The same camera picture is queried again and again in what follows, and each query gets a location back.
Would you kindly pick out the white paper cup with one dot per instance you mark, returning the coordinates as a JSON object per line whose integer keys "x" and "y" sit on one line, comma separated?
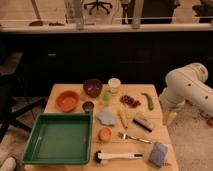
{"x": 114, "y": 85}

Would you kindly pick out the yellow banana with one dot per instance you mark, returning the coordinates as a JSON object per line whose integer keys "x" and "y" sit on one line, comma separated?
{"x": 123, "y": 117}

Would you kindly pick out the white handled dish brush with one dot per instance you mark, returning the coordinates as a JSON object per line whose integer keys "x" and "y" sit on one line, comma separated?
{"x": 101, "y": 157}

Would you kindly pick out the blue grey cloth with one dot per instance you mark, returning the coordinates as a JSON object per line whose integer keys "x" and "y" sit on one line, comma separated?
{"x": 105, "y": 117}

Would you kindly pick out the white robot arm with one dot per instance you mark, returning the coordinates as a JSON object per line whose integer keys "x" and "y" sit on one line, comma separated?
{"x": 186, "y": 84}

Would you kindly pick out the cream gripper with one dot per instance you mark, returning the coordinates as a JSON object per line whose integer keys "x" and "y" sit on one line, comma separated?
{"x": 169, "y": 112}

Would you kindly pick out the green plastic tray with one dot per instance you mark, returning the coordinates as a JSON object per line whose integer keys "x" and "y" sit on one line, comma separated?
{"x": 59, "y": 139}

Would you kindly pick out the silver fork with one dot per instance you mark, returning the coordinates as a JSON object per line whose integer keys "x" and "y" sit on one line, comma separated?
{"x": 126, "y": 136}

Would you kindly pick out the blue sponge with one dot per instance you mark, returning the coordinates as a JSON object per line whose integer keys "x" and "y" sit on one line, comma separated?
{"x": 158, "y": 154}

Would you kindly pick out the dark red bowl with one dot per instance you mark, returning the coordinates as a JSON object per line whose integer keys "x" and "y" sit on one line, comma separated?
{"x": 93, "y": 87}

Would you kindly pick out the small orange cup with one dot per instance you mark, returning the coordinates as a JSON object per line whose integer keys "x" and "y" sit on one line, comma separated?
{"x": 104, "y": 134}

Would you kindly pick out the dark chair at left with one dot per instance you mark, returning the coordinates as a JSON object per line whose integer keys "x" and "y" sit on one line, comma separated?
{"x": 9, "y": 81}

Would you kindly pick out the black office chair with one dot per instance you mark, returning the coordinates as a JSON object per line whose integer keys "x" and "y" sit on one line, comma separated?
{"x": 98, "y": 4}

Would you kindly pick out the green plastic cup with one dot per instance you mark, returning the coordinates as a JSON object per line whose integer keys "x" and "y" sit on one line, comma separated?
{"x": 106, "y": 97}

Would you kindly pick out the small dark metal cup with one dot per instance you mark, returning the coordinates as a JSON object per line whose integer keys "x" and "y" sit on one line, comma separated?
{"x": 88, "y": 106}

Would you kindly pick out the red grapes bunch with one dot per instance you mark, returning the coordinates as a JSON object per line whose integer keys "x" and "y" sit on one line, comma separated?
{"x": 130, "y": 101}

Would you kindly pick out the orange bowl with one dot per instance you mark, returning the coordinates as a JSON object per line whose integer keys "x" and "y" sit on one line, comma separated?
{"x": 67, "y": 101}

